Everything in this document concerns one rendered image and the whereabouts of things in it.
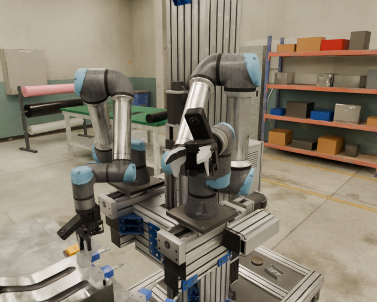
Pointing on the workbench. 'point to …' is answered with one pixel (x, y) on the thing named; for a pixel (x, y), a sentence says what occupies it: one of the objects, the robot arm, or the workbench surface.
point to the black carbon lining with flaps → (41, 287)
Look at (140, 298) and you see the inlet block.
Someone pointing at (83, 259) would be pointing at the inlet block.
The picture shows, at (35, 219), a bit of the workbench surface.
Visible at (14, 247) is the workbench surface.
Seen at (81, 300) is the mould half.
